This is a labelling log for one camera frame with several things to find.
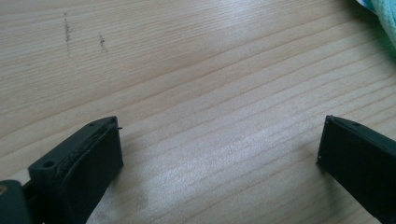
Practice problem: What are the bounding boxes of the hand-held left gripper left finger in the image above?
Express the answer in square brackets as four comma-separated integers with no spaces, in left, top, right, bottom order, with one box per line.
[27,116,124,224]

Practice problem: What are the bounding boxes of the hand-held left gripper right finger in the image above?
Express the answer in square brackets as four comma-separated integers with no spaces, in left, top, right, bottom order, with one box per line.
[316,115,396,224]

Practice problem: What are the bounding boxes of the light green cloth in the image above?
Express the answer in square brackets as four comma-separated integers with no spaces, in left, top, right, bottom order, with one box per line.
[356,0,396,50]

